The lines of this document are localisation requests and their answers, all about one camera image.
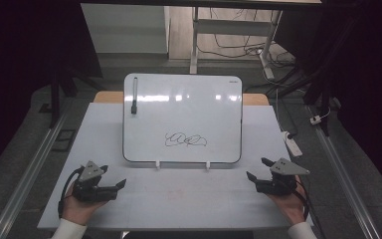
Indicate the white whiteboard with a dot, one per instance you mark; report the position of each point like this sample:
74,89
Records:
185,113

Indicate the white power strip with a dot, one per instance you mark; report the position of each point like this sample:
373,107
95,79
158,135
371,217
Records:
292,144

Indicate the aluminium rail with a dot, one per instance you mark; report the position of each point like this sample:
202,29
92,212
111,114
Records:
30,174
341,172

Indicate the white desk frame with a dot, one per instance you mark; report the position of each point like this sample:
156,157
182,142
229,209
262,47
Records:
232,27

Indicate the small white adapter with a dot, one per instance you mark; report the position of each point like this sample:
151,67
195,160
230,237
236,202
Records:
315,119

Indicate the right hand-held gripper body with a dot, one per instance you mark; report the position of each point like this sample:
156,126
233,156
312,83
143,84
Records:
278,182

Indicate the person's right hand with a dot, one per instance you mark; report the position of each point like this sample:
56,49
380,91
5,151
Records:
290,207

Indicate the white marker with black cap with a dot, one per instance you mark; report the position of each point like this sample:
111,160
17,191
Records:
134,94

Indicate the black floor frame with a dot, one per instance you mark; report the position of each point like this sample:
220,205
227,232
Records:
64,141

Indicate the black metal stand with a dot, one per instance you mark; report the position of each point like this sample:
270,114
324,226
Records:
321,96
54,99

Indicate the person's left hand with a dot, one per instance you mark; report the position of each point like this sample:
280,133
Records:
78,209

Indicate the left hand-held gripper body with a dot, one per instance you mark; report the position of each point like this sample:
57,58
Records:
91,191

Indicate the white whiteboard foot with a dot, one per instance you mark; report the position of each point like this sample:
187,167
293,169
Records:
157,164
208,165

